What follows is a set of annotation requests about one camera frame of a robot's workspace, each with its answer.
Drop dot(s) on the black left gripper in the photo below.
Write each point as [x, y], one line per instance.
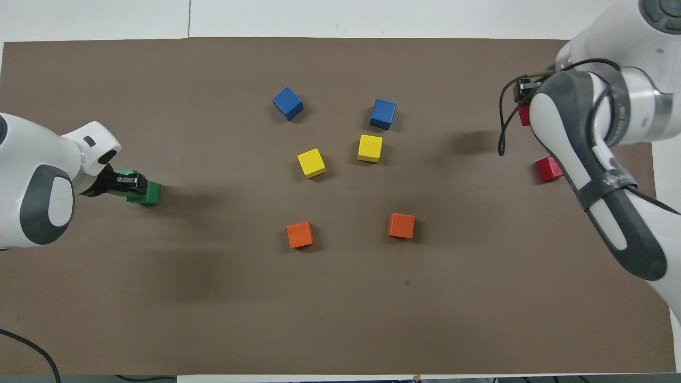
[101, 183]

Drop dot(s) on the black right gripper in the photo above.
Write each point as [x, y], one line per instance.
[526, 84]

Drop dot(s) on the red wooden block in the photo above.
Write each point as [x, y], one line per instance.
[524, 116]
[547, 169]

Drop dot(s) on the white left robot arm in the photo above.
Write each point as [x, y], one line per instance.
[32, 170]

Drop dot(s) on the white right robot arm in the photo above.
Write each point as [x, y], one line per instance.
[638, 106]

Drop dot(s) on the blue wooden block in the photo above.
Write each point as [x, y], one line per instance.
[288, 103]
[383, 114]

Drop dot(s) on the yellow wooden block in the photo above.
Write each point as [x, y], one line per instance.
[311, 162]
[370, 148]

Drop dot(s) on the orange wooden block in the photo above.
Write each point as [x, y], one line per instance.
[401, 225]
[299, 234]

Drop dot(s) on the brown table mat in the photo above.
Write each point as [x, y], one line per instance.
[340, 298]

